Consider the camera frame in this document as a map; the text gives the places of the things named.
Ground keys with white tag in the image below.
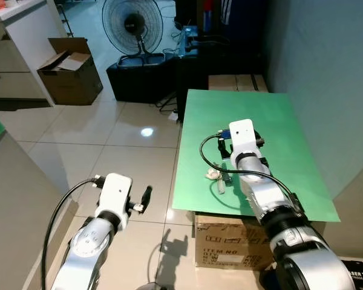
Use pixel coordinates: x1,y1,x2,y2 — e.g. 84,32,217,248
204,168,232,195

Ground closed flat cardboard box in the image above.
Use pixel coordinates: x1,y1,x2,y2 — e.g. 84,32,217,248
207,74,269,93

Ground green board sheet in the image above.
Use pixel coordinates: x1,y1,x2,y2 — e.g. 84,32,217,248
172,89,341,223

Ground printed brown cardboard box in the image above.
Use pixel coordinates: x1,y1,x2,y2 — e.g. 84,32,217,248
194,211,280,271

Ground grey robot foot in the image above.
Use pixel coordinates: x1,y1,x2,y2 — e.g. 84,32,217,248
134,281,165,290

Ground black furniture unit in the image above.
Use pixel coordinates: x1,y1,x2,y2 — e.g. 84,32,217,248
174,0,269,123

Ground black storage box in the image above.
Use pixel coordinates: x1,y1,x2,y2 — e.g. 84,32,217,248
105,53,178,104

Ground blue clear plastic item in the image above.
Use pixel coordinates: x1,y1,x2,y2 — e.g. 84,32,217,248
180,25,201,57

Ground open brown cardboard box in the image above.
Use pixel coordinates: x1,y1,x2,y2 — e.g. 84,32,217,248
37,37,104,107

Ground black laser toner box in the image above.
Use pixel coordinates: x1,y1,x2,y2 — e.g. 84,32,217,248
341,259,363,290

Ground black standing fan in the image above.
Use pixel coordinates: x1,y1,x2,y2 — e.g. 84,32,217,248
101,0,168,67

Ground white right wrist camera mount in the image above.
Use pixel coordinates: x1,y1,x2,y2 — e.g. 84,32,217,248
227,119,258,169

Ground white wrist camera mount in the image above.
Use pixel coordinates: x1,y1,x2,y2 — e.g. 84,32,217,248
95,173,134,218
227,119,258,169

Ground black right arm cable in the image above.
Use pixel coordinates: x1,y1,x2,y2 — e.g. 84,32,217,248
200,134,304,210

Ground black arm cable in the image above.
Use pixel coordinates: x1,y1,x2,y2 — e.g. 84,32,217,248
200,134,304,210
41,176,105,290

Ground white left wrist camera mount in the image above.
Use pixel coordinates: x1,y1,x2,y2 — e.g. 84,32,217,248
95,173,134,218

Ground black floor cable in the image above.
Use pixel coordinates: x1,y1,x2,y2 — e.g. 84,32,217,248
159,92,180,117

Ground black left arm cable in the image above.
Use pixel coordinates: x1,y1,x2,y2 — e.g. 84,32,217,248
41,176,105,290

